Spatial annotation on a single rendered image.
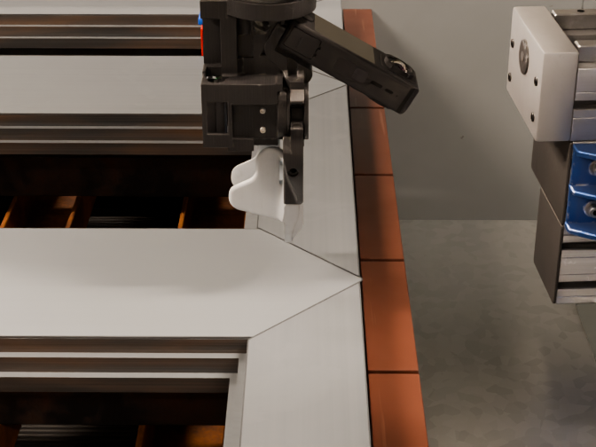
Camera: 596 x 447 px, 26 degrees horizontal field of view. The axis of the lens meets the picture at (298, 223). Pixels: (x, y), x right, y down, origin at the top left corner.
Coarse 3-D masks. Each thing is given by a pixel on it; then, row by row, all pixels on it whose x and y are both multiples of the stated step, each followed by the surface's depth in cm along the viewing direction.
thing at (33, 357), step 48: (48, 48) 170; (96, 48) 170; (144, 48) 170; (192, 48) 170; (0, 144) 140; (48, 144) 140; (96, 144) 140; (144, 144) 140; (192, 144) 140; (0, 384) 101; (48, 384) 101; (96, 384) 101; (144, 384) 101; (192, 384) 101; (240, 384) 97
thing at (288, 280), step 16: (272, 240) 114; (256, 256) 112; (272, 256) 112; (288, 256) 112; (304, 256) 112; (256, 272) 109; (272, 272) 109; (288, 272) 109; (304, 272) 109; (320, 272) 109; (256, 288) 107; (272, 288) 107; (288, 288) 107; (304, 288) 107; (320, 288) 107; (256, 304) 105; (272, 304) 105; (288, 304) 105; (304, 304) 105; (256, 320) 102; (272, 320) 102
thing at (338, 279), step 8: (328, 264) 110; (328, 272) 109; (336, 272) 109; (344, 272) 109; (328, 280) 108; (336, 280) 108; (344, 280) 108; (352, 280) 108; (360, 280) 108; (328, 288) 107; (336, 288) 107; (344, 288) 107; (328, 296) 106
